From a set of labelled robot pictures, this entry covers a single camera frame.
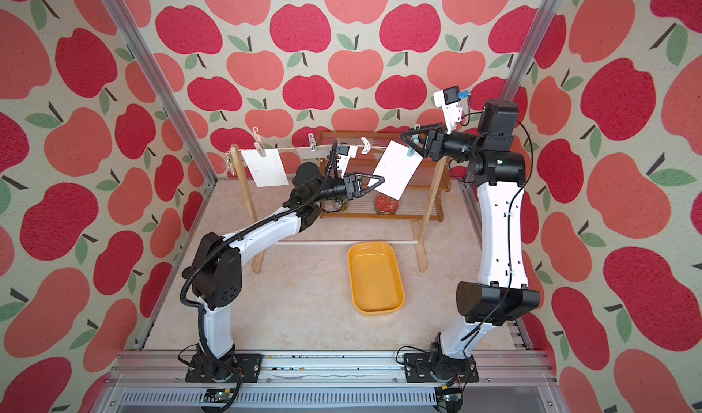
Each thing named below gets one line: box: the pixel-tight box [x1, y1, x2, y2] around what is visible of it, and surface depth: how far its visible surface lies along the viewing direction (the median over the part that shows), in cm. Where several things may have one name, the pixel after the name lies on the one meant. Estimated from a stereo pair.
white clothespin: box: [360, 136, 373, 155], surface depth 67 cm
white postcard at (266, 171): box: [239, 148, 290, 189], surface depth 73 cm
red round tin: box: [374, 194, 400, 215], surface depth 110 cm
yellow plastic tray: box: [347, 241, 405, 317], surface depth 92 cm
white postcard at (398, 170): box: [373, 139, 425, 201], surface depth 70 cm
